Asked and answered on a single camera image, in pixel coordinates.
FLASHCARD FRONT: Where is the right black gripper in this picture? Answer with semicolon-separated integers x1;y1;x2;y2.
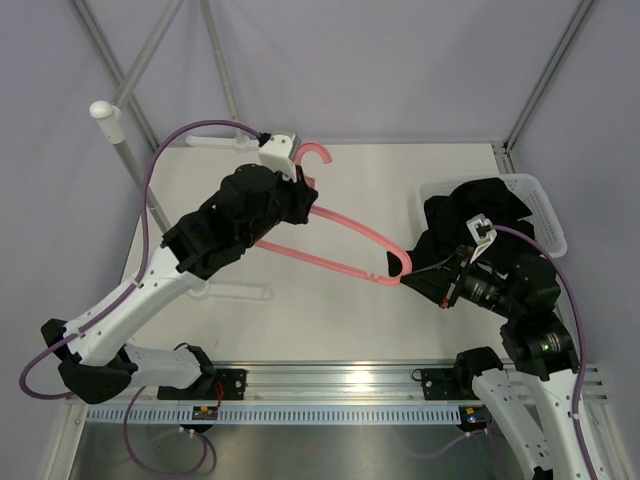
402;244;523;319

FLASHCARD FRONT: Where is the black shirt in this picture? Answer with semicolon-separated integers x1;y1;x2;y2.
417;178;538;275

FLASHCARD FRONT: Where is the pink plastic hanger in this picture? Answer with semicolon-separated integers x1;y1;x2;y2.
258;142;412;287

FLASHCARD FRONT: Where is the silver white garment rack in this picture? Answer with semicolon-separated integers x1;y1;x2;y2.
88;0;300;302

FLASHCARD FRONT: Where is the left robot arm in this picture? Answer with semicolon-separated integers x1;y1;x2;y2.
41;164;318;404

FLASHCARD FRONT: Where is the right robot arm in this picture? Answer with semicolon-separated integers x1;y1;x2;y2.
401;233;608;479

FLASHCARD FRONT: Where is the white perforated plastic basket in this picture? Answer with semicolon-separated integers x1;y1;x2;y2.
415;174;568;258

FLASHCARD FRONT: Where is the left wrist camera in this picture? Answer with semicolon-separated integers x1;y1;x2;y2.
258;132;301;182

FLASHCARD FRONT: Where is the aluminium frame post right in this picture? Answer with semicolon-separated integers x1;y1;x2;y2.
503;0;597;155

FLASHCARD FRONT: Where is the aluminium mounting rail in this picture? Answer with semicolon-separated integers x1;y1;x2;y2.
64;363;609;405

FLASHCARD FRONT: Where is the white slotted cable duct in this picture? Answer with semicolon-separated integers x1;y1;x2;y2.
86;404;462;425

